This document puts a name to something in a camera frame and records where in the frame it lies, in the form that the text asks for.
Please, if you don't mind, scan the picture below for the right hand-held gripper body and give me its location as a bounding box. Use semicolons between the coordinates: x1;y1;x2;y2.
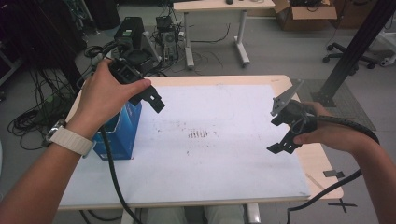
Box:
269;78;318;137

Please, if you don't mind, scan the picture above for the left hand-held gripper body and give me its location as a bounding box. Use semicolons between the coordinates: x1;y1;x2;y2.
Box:
106;30;163;86

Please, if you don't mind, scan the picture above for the blue cardboard box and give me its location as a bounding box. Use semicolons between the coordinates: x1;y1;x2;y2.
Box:
92;101;144;161

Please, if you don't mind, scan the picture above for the person's left hand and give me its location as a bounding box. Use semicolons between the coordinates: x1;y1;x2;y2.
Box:
65;58;153;140

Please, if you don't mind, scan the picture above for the person's right hand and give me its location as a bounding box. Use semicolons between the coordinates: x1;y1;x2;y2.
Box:
292;101;363;156

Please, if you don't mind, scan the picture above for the black computer tower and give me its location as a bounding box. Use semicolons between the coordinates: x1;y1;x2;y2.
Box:
113;16;147;50

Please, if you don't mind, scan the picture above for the grey open computer case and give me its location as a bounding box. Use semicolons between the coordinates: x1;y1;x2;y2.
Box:
154;14;188;64

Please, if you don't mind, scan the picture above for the grey tape strip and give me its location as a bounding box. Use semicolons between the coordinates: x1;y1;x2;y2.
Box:
322;169;346;179

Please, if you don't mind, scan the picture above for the grey floor mat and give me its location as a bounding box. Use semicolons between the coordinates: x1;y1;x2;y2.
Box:
290;77;377;133

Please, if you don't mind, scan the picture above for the white table leg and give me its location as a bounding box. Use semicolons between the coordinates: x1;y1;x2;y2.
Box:
246;203;262;224

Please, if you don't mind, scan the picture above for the black office chair base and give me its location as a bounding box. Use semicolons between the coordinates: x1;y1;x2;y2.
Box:
321;41;379;71

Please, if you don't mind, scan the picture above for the black metal stand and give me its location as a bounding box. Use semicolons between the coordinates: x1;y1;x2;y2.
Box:
310;0;396;108

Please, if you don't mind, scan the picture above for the black curtain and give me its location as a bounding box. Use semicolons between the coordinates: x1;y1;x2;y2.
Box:
0;0;90;92

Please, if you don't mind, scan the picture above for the open cardboard box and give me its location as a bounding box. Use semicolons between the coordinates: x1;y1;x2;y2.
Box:
273;0;339;32

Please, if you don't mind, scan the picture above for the white desk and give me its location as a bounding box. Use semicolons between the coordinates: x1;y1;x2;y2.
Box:
172;0;276;69

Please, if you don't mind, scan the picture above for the coiled black cable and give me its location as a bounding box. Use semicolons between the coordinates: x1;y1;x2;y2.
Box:
83;45;105;59

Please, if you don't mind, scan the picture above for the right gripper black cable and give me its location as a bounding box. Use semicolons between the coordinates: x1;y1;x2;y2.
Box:
285;114;381;224

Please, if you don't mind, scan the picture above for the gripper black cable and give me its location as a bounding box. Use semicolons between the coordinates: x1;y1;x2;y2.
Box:
285;114;381;224
90;40;142;224

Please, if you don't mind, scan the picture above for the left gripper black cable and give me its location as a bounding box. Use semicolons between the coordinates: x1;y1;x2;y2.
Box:
90;40;142;224

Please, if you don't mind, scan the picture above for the black cable under desk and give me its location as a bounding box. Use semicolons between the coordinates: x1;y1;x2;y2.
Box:
190;22;233;45

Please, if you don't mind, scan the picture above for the white strap wristwatch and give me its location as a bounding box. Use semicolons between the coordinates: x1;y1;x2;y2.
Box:
41;119;96;159

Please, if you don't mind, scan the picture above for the bundle of black floor cables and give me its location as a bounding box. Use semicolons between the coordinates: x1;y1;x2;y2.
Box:
7;66;78;152

